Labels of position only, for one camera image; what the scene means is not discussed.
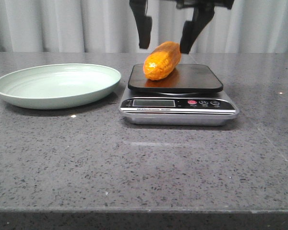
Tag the black silver kitchen scale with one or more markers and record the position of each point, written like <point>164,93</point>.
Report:
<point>191,95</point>

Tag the pale green plate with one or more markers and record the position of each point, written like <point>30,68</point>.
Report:
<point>58,86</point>

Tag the orange corn cob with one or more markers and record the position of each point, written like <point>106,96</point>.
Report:
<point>162,61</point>

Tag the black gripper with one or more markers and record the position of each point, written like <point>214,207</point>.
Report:
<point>202,14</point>

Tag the white pleated curtain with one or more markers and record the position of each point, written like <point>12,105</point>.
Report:
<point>108,26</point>

